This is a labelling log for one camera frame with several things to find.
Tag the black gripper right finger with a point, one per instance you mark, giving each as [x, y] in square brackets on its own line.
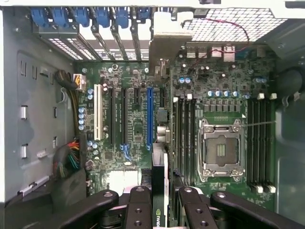
[197, 212]

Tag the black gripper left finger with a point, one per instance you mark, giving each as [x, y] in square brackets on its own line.
[139, 210]

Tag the blue SATA connector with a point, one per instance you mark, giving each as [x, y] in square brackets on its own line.
[126, 151]

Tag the silver CPU socket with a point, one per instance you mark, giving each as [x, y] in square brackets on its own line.
[222, 150]

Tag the black RAM slot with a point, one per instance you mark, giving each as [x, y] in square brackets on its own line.
[175, 143]
[256, 143]
[193, 133]
[269, 143]
[262, 143]
[188, 143]
[250, 143]
[181, 143]

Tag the green motherboard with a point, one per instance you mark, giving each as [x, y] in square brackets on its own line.
[133, 119]

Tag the blue expansion slot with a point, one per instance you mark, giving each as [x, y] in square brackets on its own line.
[149, 119]

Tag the long black expansion slot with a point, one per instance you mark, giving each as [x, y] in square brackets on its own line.
[123, 117]

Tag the white expansion slot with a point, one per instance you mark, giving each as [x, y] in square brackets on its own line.
[98, 112]

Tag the thin metal locking lever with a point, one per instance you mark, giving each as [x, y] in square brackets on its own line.
[259, 124]

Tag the short black expansion slot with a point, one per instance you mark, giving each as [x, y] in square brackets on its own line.
[137, 96]
[162, 97]

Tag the grey open PC case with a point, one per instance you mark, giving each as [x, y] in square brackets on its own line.
[35, 107]

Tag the metal slot cover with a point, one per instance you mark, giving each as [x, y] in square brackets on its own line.
[119, 43]
[102, 43]
[137, 40]

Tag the blue expansion slot latch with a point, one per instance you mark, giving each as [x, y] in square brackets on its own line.
[81, 17]
[122, 17]
[143, 13]
[103, 17]
[60, 17]
[40, 17]

